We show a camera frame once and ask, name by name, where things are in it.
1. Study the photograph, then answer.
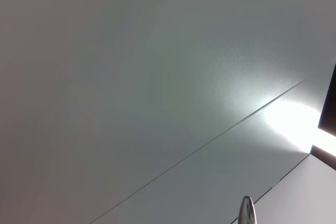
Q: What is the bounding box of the silver clear pen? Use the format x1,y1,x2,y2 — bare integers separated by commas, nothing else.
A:
238,195,257,224

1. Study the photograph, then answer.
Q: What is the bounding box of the dark ceiling light fixture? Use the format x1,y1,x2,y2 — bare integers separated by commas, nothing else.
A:
317,62,336,138

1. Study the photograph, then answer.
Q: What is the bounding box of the dark brown ceiling trim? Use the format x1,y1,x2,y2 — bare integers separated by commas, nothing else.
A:
310,144,336,171

